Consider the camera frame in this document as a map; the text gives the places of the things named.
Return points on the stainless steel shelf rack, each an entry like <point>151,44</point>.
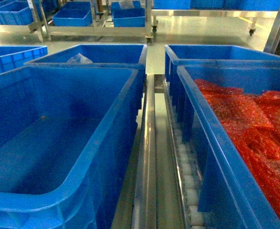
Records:
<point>162,184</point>

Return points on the empty blue bin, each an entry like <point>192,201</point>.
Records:
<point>66,135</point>

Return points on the blue bin behind right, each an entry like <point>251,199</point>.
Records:
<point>186,54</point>

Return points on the blue bin with red bags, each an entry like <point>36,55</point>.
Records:
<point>230,197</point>

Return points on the red bubble wrap bags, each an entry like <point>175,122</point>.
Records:
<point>253,124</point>

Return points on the blue bin far left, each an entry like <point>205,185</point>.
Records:
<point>12,57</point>

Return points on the blue bin behind with plastic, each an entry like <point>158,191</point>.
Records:
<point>129,56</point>

